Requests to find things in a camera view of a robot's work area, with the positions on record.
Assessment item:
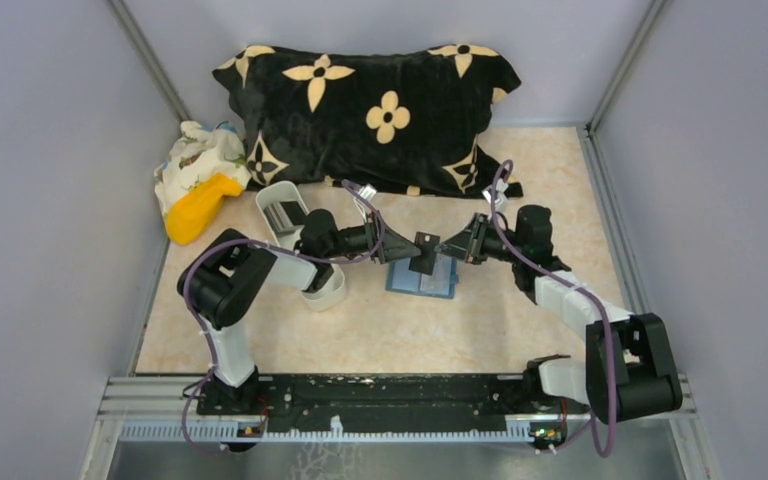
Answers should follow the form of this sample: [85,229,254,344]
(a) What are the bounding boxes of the black cards in tray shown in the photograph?
[263,200,307,235]

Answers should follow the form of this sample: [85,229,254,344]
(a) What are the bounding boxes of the floral patterned cloth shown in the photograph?
[153,121,252,217]

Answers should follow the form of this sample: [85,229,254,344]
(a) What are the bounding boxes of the blue leather card holder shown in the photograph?
[386,257,459,299]

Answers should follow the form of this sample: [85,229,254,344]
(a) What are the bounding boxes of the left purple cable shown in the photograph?
[180,178,387,456]

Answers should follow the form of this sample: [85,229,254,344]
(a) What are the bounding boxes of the black pillow with cream flowers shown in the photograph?
[212,43,522,199]

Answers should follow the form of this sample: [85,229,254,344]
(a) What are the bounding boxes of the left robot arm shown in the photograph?
[176,209,421,388]

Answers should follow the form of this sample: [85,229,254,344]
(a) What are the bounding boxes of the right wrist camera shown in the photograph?
[482,183,508,212]

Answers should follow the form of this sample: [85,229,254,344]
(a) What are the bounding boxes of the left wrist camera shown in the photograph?
[354,184,377,217]

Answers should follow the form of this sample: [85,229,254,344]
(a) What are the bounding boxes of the yellow plastic object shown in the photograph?
[165,173,244,245]

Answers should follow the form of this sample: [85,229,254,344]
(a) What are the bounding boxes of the black credit card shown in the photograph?
[408,232,440,276]

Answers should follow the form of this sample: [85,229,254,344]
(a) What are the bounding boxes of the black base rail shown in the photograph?
[195,374,589,434]

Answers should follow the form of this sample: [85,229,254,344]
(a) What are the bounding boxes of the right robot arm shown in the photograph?
[435,204,683,424]

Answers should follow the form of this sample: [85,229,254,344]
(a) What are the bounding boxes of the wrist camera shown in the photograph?
[354,184,377,217]
[482,183,508,212]

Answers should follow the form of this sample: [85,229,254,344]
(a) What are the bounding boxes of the white oblong plastic tray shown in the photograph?
[255,181,348,312]

